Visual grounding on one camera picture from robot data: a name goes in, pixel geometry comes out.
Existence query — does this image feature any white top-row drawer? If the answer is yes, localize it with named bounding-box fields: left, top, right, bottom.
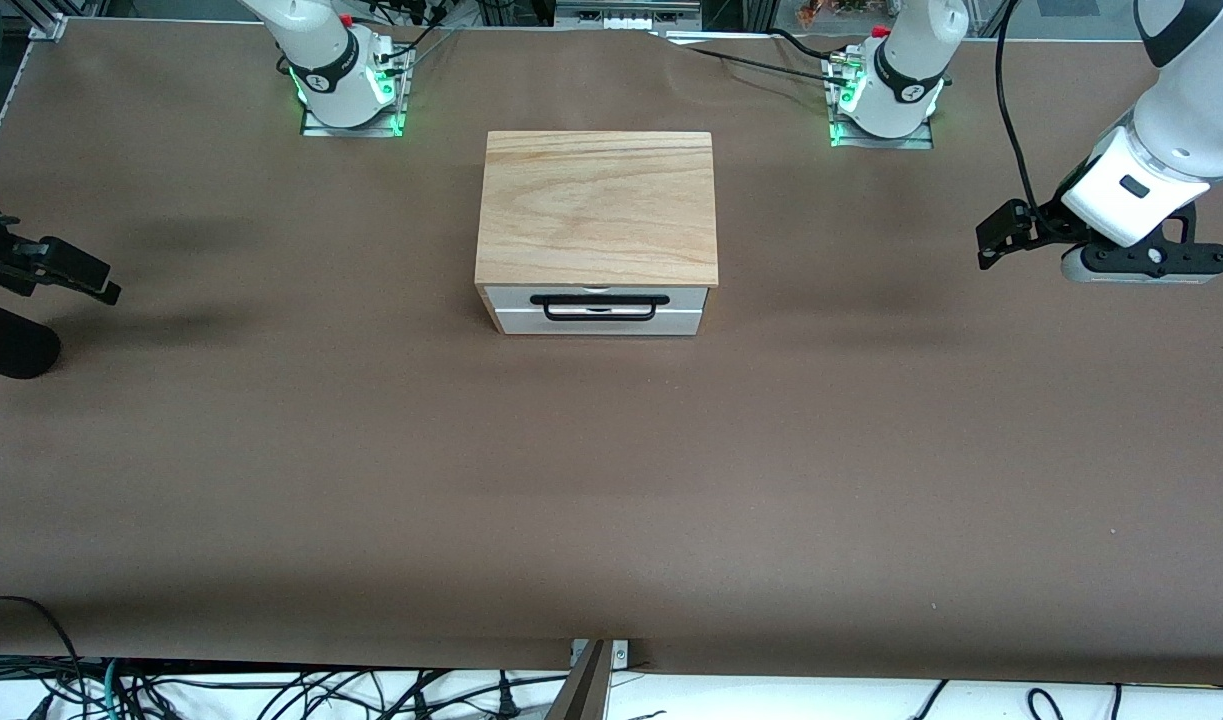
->
left=481, top=285, right=712, bottom=312

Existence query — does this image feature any wooden drawer cabinet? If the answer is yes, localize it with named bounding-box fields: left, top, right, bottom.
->
left=474, top=130, right=720, bottom=337

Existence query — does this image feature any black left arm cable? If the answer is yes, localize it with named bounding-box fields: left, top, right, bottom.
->
left=992, top=0, right=1067, bottom=237

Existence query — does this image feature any grey power strip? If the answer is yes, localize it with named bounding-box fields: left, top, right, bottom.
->
left=554, top=0, right=704, bottom=31

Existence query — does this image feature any black base cable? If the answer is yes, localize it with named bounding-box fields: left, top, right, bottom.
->
left=369, top=0, right=474, bottom=73
left=656, top=28, right=844, bottom=87

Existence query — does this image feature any aluminium frame profile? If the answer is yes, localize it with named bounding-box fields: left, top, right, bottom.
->
left=0, top=12, right=69, bottom=191

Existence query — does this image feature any black looped floor cable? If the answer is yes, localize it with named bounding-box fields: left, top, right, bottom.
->
left=0, top=596, right=84, bottom=720

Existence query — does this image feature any dark slanted pole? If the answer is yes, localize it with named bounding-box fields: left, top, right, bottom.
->
left=543, top=640, right=614, bottom=720

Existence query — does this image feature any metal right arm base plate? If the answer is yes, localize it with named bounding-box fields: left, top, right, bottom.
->
left=300, top=45, right=410, bottom=138

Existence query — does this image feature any black cylindrical object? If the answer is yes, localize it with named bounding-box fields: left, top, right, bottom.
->
left=0, top=295, right=62, bottom=381

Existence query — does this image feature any metal edge bracket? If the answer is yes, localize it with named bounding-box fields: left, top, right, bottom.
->
left=569, top=638, right=631, bottom=670

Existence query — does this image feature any black drawer handle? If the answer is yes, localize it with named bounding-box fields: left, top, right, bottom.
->
left=529, top=293, right=670, bottom=322

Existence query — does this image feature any orange red object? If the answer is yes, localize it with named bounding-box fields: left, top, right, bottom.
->
left=796, top=0, right=872, bottom=27

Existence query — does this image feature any silver rail strip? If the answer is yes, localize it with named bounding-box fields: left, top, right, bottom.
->
left=664, top=30, right=834, bottom=47

